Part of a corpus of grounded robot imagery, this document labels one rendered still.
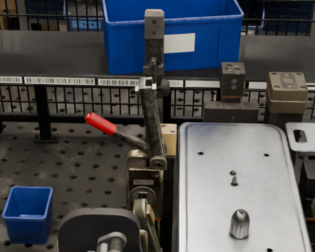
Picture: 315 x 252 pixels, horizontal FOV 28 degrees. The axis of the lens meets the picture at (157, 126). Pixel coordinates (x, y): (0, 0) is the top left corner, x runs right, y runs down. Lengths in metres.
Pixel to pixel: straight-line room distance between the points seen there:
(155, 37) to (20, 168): 0.58
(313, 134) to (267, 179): 0.18
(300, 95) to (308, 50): 0.24
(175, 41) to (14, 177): 0.58
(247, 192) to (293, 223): 0.11
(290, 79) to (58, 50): 0.55
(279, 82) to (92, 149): 0.61
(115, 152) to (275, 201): 0.69
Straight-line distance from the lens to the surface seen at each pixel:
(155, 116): 1.06
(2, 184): 1.67
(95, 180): 1.64
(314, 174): 1.25
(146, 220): 0.97
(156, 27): 1.31
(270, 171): 1.21
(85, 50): 1.53
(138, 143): 1.11
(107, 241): 0.81
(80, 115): 1.77
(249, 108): 1.38
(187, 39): 1.41
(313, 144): 1.30
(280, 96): 1.35
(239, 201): 1.14
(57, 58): 1.50
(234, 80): 1.36
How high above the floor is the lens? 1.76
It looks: 35 degrees down
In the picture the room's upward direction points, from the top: straight up
